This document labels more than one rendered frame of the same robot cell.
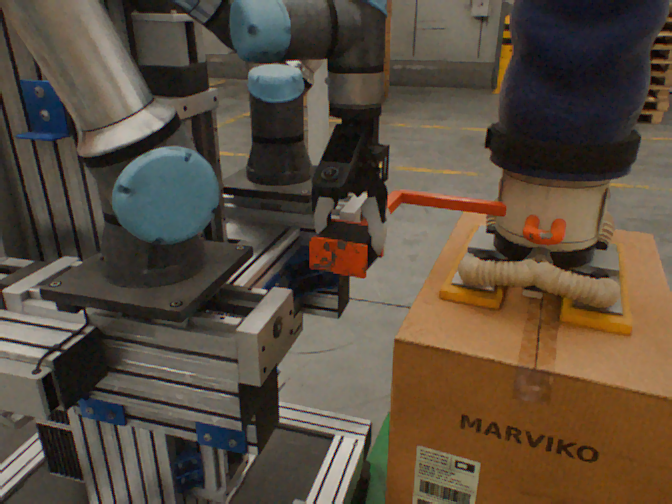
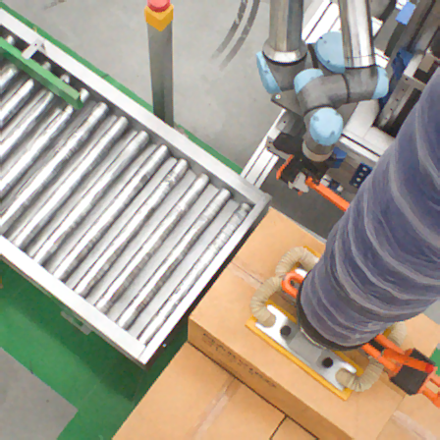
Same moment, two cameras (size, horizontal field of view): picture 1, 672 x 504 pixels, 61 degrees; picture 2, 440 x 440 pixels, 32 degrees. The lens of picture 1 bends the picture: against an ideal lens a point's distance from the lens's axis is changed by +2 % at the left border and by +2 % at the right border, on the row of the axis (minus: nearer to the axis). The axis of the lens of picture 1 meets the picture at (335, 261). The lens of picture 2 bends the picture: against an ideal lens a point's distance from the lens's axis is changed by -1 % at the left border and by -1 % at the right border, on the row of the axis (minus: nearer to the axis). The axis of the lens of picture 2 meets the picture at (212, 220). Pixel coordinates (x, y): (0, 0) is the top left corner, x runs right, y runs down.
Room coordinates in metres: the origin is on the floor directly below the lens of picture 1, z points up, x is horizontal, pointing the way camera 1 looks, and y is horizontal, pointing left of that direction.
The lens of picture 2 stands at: (0.64, -0.84, 3.01)
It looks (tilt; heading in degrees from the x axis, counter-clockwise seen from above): 72 degrees down; 98
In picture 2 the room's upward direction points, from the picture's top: 7 degrees clockwise
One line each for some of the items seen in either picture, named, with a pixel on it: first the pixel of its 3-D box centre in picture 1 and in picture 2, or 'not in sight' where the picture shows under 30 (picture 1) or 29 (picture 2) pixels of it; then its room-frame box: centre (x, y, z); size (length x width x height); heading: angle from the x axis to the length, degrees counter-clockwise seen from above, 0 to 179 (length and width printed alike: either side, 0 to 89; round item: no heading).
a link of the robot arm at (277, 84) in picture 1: (276, 100); not in sight; (1.24, 0.13, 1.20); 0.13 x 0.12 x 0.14; 7
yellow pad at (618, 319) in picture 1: (596, 270); (305, 347); (0.89, -0.46, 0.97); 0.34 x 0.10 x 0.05; 157
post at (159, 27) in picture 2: not in sight; (162, 84); (0.22, 0.43, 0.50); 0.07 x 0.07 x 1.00; 68
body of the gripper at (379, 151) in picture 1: (356, 148); (315, 159); (0.78, -0.03, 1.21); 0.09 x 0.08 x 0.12; 157
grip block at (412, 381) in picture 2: not in sight; (412, 371); (1.16, -0.47, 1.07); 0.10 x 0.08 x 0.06; 67
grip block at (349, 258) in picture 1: (347, 247); (298, 172); (0.75, -0.02, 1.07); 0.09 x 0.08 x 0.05; 67
